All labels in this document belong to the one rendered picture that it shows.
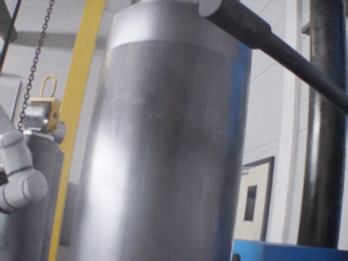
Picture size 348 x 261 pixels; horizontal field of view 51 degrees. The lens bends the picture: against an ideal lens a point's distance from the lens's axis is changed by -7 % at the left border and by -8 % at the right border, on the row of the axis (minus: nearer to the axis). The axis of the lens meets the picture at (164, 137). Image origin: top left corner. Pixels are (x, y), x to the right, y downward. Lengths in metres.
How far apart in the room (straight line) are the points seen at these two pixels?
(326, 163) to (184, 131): 0.39
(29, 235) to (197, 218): 1.40
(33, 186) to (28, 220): 0.66
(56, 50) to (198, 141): 11.72
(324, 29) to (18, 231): 1.44
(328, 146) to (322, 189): 0.08
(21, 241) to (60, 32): 10.85
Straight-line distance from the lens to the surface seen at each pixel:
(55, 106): 1.87
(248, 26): 0.31
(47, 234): 2.12
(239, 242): 0.77
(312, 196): 0.76
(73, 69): 3.22
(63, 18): 12.57
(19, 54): 12.25
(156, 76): 0.46
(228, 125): 0.47
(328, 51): 0.84
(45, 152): 1.79
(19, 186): 1.14
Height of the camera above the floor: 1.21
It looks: 12 degrees up
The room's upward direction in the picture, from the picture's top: 8 degrees clockwise
